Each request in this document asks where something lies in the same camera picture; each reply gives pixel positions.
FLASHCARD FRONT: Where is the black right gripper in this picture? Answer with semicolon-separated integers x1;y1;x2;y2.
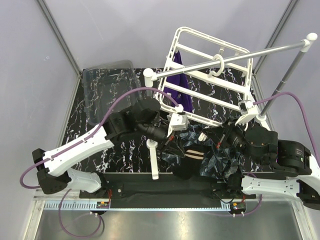
202;116;263;166

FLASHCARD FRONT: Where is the black striped sock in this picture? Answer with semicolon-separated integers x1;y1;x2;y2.
172;145;205;180

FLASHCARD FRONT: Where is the purple sock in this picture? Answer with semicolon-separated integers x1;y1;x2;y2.
164;51;193;113

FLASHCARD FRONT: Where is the white clip sock hanger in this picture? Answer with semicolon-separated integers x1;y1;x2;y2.
143;26;259;127

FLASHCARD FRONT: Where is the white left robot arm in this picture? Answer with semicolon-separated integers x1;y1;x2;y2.
32;98;188;198

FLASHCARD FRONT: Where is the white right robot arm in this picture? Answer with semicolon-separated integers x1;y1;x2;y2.
202;119;320;210

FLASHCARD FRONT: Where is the dark patterned cloth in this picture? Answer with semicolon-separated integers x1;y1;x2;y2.
159;124;245;182

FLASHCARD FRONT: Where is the grey white drying rack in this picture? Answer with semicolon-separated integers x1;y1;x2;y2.
142;32;320;180

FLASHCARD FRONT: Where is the clear plastic bin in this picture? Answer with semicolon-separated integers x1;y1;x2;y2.
81;60;141;126

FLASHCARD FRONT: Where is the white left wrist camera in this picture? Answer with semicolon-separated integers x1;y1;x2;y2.
167;113;189;137

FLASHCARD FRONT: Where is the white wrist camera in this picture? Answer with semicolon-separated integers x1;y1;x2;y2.
235;100;259;126
167;113;189;137

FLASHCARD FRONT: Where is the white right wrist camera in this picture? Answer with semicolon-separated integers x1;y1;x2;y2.
235;100;259;126

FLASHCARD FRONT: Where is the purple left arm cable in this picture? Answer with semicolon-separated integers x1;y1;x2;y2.
19;87;183;190

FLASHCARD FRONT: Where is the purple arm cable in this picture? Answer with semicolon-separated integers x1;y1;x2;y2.
252;91;320;163
19;87;183;190

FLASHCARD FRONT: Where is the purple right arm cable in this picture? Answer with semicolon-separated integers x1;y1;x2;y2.
252;91;320;163

